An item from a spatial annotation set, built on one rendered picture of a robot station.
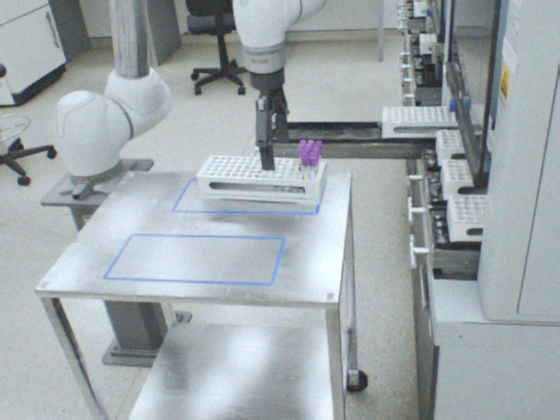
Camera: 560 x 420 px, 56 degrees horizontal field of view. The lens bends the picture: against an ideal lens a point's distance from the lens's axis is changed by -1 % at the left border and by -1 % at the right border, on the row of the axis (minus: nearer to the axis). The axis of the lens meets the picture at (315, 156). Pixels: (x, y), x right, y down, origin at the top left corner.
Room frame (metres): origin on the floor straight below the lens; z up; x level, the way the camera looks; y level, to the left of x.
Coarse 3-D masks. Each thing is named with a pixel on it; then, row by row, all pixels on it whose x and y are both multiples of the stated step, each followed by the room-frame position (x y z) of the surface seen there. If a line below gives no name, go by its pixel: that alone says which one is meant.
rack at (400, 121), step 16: (384, 112) 1.39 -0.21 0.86; (400, 112) 1.39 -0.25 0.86; (416, 112) 1.38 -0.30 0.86; (432, 112) 1.37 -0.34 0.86; (448, 112) 1.36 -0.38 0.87; (384, 128) 1.33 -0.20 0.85; (400, 128) 1.39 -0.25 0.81; (416, 128) 1.39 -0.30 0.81; (432, 128) 1.38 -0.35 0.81; (448, 128) 1.34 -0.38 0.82
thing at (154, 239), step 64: (128, 192) 1.13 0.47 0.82; (192, 192) 1.11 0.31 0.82; (64, 256) 0.89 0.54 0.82; (128, 256) 0.87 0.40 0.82; (192, 256) 0.86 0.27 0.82; (256, 256) 0.85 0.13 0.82; (320, 256) 0.83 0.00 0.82; (64, 320) 0.80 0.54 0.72; (192, 384) 0.97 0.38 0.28; (256, 384) 0.96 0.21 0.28; (320, 384) 0.94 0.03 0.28
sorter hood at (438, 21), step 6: (432, 0) 2.07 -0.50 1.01; (438, 0) 1.81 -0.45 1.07; (432, 6) 2.02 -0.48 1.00; (438, 6) 1.80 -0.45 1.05; (432, 12) 1.94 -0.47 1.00; (438, 12) 1.79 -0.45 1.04; (432, 18) 1.88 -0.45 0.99; (438, 18) 1.78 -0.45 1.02; (438, 24) 1.77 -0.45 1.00; (444, 24) 1.77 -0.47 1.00; (438, 30) 1.71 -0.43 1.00; (444, 30) 1.70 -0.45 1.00; (438, 36) 1.68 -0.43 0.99; (444, 36) 1.67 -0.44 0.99; (438, 42) 1.68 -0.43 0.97; (444, 42) 1.67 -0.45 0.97
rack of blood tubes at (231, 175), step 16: (208, 160) 1.15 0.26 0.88; (224, 160) 1.14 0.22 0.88; (240, 160) 1.14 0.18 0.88; (256, 160) 1.14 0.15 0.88; (288, 160) 1.13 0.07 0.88; (208, 176) 1.07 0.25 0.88; (224, 176) 1.07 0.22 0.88; (240, 176) 1.07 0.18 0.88; (256, 176) 1.07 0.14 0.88; (272, 176) 1.06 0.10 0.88; (288, 176) 1.05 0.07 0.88; (320, 176) 1.04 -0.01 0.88; (208, 192) 1.07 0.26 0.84; (224, 192) 1.06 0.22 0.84; (240, 192) 1.05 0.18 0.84; (256, 192) 1.05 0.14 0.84; (272, 192) 1.04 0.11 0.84; (288, 192) 1.06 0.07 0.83; (320, 192) 1.02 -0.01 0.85
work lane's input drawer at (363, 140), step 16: (272, 128) 1.43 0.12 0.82; (304, 128) 1.45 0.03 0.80; (320, 128) 1.44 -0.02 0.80; (336, 128) 1.43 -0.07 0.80; (352, 128) 1.43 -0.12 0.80; (368, 128) 1.42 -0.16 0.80; (288, 144) 1.35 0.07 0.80; (336, 144) 1.33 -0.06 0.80; (352, 144) 1.32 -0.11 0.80; (368, 144) 1.32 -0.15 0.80; (384, 144) 1.31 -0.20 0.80; (400, 144) 1.30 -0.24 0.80; (416, 144) 1.30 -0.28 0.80; (432, 144) 1.29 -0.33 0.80
